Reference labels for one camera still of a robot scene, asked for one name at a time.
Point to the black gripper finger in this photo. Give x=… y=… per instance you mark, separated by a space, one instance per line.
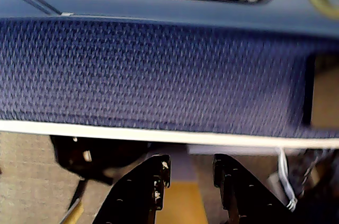
x=132 y=200
x=246 y=202

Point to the blue textured floor mat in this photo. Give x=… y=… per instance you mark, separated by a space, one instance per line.
x=132 y=75

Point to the blue toy kitchen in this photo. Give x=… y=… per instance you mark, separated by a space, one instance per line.
x=159 y=4

